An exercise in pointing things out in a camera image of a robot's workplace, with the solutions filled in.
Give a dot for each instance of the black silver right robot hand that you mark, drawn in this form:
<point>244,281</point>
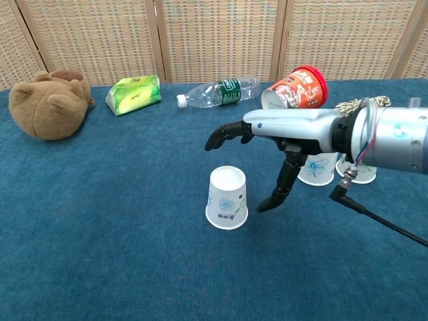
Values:
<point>294,125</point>

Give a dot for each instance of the white paper cup blue flower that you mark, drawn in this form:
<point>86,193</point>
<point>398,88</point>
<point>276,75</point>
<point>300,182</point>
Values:
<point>317,170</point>

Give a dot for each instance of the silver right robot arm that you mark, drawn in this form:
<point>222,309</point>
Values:
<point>401,137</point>

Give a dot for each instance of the red instant noodle cup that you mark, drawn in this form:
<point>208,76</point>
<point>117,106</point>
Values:
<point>294,90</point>

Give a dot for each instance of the clear plastic water bottle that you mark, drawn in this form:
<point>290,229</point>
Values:
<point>207,95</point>

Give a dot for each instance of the white paper cup green print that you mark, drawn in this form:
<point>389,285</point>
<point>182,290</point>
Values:
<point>227,194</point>

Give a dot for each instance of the woven bamboo folding screen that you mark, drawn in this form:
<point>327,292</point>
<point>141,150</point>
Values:
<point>217,40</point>

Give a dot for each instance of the green tissue pack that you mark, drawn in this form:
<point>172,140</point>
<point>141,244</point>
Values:
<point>133,97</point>

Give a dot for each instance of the blue table cloth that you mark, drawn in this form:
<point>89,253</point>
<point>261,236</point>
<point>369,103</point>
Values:
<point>100,250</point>

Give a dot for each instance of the brown plush toy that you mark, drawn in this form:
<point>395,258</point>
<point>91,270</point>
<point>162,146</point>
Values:
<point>47,107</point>

